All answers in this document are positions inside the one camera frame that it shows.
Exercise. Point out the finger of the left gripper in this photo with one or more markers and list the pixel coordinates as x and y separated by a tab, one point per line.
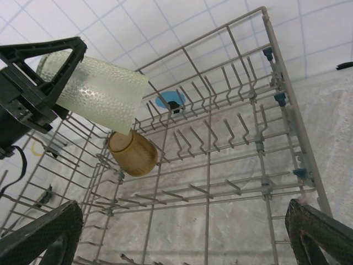
41	47

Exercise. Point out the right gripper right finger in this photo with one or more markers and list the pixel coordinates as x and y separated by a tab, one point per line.
317	220

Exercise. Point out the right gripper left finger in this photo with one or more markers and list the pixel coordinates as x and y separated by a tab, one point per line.
41	223

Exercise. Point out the pale green dimpled cup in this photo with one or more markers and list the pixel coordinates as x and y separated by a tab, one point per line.
104	96

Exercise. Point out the amber plastic cup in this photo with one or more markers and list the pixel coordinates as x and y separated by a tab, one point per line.
135	157

